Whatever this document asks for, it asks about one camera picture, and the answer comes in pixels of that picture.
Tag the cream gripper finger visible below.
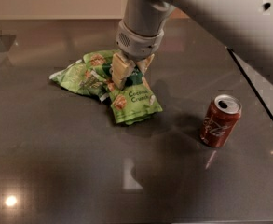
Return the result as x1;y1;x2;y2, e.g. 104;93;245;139
112;51;135;90
137;54;155;75

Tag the green dang rice chip bag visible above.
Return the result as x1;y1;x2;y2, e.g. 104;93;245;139
83;50;162;125

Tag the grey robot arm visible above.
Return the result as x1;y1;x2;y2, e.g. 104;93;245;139
116;0;273;84

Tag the green jalapeno chip bag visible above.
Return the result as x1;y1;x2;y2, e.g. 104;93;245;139
49;60;109;102

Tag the red coca-cola can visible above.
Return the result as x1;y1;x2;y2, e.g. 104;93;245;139
200;94;242;147

